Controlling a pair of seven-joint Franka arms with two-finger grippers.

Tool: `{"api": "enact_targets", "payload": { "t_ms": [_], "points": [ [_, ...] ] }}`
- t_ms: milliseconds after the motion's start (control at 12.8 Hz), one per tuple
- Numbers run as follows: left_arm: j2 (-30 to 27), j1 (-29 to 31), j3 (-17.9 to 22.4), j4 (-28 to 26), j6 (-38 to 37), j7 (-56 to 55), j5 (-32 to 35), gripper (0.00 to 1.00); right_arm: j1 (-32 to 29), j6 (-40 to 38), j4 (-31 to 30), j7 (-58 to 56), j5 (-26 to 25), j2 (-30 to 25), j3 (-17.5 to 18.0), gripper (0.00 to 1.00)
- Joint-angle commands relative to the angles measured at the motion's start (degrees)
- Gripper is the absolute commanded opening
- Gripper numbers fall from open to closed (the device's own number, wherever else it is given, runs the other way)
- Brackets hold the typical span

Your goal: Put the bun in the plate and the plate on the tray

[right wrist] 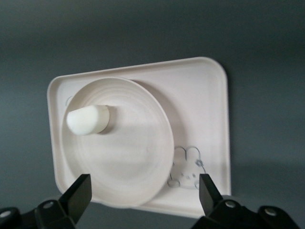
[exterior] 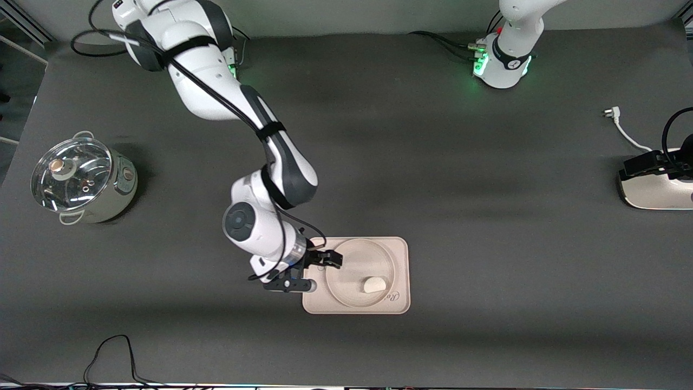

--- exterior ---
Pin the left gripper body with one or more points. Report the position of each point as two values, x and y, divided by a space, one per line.
667 163

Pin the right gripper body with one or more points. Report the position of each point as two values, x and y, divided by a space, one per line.
313 257

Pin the round beige plate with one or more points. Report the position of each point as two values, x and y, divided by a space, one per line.
357 265

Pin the white bun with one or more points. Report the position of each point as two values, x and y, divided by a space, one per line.
374 285

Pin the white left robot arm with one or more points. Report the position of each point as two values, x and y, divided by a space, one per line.
509 65

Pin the beige tray with rabbit print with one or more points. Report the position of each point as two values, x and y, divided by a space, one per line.
401 260

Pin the white toaster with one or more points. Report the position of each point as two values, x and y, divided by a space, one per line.
649 192

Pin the dark grey table mat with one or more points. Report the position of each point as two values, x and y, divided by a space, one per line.
433 206

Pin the glass pot lid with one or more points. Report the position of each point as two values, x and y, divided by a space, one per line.
76 184

